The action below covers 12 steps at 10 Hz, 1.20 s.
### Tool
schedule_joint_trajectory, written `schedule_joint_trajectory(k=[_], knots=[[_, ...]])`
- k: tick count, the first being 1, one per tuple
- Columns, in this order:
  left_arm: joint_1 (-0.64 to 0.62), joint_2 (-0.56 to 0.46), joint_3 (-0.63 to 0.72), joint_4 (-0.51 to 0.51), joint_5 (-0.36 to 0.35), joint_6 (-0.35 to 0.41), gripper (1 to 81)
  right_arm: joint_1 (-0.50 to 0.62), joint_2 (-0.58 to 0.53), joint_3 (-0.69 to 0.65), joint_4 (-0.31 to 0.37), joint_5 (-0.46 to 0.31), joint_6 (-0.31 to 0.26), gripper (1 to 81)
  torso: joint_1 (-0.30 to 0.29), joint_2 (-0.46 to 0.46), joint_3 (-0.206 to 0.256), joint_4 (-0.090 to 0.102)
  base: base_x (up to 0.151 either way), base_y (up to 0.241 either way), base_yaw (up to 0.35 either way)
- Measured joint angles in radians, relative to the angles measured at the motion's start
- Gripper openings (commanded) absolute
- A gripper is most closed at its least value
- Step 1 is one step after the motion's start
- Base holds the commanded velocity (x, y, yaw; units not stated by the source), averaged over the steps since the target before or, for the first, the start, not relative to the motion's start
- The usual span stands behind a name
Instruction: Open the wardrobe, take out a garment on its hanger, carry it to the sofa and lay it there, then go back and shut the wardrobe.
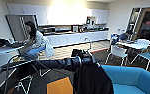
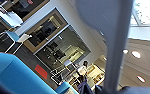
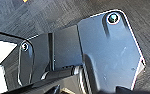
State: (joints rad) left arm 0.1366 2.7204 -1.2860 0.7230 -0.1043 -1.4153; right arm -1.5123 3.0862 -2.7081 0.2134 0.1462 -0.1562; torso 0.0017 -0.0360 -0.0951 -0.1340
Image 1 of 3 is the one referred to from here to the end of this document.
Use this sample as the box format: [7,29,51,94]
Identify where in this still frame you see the white clothes hanger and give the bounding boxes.
[83,36,93,53]

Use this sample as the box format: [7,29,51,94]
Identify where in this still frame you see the black garment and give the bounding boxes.
[72,64,115,94]

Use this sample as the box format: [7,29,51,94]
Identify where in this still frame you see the white kitchen counter cabinets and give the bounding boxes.
[44,29,111,48]

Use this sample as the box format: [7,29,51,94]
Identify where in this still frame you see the black coffee machine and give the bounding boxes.
[85,15,96,26]

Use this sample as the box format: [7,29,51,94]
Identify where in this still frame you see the seated person at white table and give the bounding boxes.
[117,29,134,43]

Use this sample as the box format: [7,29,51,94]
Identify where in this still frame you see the white rectangular table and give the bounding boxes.
[116,39,150,52]

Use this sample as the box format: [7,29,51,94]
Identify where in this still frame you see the blue sofa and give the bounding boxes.
[100,64,150,94]

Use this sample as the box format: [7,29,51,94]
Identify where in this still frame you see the black microwave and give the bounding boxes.
[42,26,57,35]

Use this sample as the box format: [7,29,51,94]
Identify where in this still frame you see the seated person at laptop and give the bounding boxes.
[19,20,55,61]

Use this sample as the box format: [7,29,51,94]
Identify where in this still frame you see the grey refrigerator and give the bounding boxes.
[5,13,39,43]

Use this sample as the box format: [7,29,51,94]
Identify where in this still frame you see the white round table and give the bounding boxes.
[0,44,25,73]

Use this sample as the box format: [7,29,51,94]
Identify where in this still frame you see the black laptop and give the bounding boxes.
[0,36,17,48]

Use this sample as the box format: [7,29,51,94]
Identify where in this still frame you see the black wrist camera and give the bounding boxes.
[70,49,84,58]

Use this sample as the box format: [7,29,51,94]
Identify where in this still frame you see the white wall cabinets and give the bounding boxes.
[6,2,49,26]
[87,8,110,25]

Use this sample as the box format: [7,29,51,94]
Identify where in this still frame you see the dark wooden door frame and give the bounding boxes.
[126,5,150,43]

